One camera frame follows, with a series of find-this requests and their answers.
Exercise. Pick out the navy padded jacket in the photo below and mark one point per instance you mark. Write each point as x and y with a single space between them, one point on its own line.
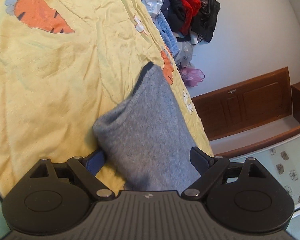
175 7

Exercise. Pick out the yellow carrot print quilt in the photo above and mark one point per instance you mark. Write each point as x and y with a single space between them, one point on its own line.
52 80

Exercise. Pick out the clear plastic bag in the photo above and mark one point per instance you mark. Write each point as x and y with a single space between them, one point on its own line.
185 52

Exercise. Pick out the light blue fleece cloth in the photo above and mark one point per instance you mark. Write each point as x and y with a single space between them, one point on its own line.
167 35

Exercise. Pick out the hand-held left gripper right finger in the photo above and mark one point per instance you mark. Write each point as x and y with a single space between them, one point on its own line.
201 158

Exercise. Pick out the brown wooden door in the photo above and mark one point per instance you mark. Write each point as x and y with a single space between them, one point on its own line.
252 105

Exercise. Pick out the white crumpled plastic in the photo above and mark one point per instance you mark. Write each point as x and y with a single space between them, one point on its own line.
152 3

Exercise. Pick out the grey sweater with navy sleeves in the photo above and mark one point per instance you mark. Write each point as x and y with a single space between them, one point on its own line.
147 130

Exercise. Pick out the pink plastic bag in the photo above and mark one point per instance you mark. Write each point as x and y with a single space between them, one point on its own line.
192 76

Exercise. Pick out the black garment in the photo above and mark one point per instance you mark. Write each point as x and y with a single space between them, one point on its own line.
206 15

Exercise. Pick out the pale flower pattern wardrobe door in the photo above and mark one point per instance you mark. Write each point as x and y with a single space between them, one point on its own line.
277 170

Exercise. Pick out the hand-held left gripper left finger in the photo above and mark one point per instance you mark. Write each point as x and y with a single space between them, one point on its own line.
95 161

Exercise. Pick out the red garment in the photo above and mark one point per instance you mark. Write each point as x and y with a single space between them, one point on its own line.
187 2

